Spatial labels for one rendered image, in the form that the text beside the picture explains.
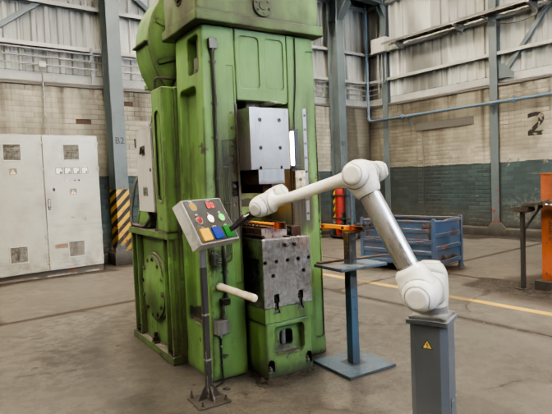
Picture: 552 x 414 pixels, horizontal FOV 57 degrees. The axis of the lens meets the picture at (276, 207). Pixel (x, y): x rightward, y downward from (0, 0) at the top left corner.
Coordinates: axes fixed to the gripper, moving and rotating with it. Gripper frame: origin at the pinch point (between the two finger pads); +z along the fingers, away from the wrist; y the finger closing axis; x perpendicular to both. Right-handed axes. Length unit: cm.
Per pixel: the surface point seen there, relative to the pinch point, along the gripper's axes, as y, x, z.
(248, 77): 46, 91, -33
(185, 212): -26.9, 15.5, 6.0
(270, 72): 62, 91, -41
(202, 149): 15, 58, 5
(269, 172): 43, 28, -14
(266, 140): 42, 46, -24
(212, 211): -5.4, 13.8, 5.4
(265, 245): 32.3, -12.9, 7.9
